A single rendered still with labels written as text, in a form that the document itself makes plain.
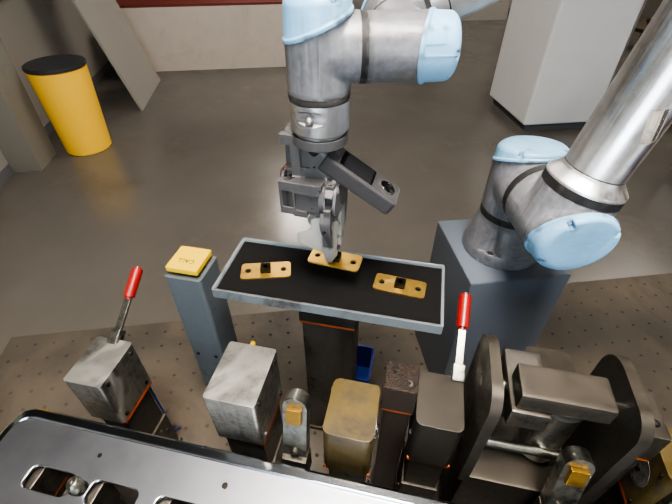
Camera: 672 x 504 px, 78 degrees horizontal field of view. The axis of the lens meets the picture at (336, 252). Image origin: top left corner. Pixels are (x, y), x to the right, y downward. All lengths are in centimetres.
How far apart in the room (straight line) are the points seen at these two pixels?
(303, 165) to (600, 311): 112
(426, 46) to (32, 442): 79
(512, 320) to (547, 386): 37
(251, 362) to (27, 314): 213
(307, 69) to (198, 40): 539
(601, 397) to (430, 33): 46
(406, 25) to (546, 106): 384
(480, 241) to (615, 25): 362
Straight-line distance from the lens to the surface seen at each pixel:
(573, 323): 141
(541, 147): 78
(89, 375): 80
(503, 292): 86
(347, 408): 64
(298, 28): 48
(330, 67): 49
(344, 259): 66
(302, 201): 58
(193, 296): 79
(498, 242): 83
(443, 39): 50
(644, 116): 64
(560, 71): 423
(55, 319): 259
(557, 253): 68
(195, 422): 111
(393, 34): 49
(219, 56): 587
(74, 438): 82
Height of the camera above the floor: 164
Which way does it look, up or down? 41 degrees down
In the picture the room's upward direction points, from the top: straight up
